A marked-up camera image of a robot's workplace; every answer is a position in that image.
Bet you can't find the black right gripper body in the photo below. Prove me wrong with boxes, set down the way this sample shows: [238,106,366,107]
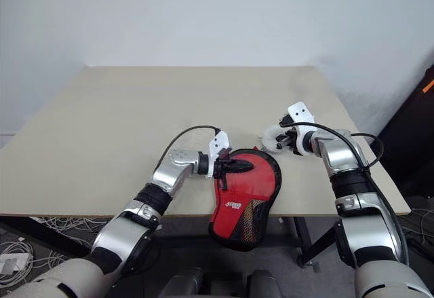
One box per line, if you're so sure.
[278,113,300,150]

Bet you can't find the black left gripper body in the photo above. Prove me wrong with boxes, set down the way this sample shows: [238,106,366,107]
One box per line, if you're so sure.
[214,147,234,178]

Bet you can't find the translucent white plastic insert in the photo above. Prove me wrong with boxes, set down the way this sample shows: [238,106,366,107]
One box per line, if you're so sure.
[261,124,290,155]

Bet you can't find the red and black paddle case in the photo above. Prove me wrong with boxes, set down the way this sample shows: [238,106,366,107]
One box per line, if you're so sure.
[208,145,283,253]

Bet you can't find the dark grey rounded shape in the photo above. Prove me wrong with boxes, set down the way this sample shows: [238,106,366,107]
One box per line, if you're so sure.
[158,266,205,298]
[246,268,283,298]

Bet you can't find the white power adapter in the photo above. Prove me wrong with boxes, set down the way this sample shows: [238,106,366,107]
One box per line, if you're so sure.
[0,253,31,274]

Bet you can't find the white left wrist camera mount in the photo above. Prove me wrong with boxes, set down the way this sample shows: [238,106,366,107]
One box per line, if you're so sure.
[208,131,231,179]

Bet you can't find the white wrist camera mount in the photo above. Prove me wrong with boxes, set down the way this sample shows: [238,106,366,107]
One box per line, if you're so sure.
[208,131,231,179]
[287,100,317,157]

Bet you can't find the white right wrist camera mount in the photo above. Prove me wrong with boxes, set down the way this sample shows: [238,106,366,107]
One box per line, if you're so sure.
[287,100,317,157]

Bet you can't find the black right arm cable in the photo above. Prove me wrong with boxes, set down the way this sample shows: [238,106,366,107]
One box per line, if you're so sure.
[283,122,410,267]

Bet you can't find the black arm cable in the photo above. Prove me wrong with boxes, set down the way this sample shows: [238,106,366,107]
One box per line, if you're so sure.
[158,125,222,176]
[283,122,410,267]

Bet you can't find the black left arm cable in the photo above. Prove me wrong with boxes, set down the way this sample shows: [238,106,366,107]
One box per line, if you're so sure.
[158,125,222,176]

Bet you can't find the black table frame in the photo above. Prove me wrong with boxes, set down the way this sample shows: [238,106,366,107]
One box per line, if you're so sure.
[0,213,342,267]

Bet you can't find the white floor cables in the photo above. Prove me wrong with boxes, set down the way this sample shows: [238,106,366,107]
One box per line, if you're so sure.
[0,215,110,286]

